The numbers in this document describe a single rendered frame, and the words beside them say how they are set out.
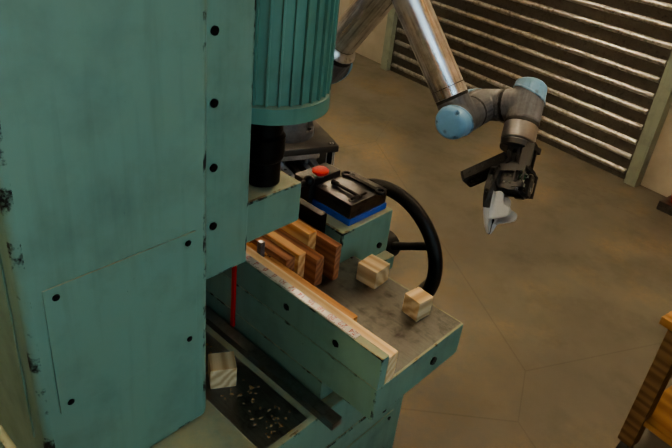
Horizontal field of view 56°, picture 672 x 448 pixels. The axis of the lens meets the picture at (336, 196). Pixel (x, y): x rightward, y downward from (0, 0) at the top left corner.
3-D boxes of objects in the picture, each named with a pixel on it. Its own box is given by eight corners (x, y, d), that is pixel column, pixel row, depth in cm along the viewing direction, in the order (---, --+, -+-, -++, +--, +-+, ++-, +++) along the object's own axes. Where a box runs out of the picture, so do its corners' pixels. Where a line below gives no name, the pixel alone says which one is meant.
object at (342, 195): (386, 208, 115) (390, 181, 112) (344, 228, 108) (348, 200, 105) (333, 180, 122) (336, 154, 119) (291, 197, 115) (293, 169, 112)
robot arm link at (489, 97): (448, 95, 147) (492, 95, 140) (470, 84, 155) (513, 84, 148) (450, 128, 149) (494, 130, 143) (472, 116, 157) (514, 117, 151)
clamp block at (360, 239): (388, 251, 119) (395, 210, 115) (339, 278, 110) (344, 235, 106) (331, 217, 127) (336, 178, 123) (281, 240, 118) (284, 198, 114)
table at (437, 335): (490, 327, 108) (498, 299, 105) (372, 423, 87) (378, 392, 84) (256, 185, 142) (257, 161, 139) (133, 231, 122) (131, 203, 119)
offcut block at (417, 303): (416, 322, 98) (420, 304, 96) (401, 311, 100) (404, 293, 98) (429, 314, 100) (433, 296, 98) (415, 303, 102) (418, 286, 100)
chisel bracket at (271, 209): (298, 228, 101) (302, 181, 97) (228, 260, 92) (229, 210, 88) (267, 209, 106) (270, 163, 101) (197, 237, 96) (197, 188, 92)
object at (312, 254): (321, 283, 104) (324, 256, 101) (313, 287, 102) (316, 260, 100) (229, 220, 117) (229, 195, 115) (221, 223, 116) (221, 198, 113)
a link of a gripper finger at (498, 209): (502, 231, 132) (513, 189, 134) (476, 228, 136) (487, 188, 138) (508, 236, 134) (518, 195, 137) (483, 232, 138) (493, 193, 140)
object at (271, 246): (293, 281, 103) (295, 256, 101) (284, 286, 102) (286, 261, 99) (222, 232, 114) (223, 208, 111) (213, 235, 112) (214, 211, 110)
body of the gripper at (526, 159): (519, 189, 133) (532, 137, 136) (482, 186, 138) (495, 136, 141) (532, 202, 138) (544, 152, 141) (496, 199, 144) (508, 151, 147)
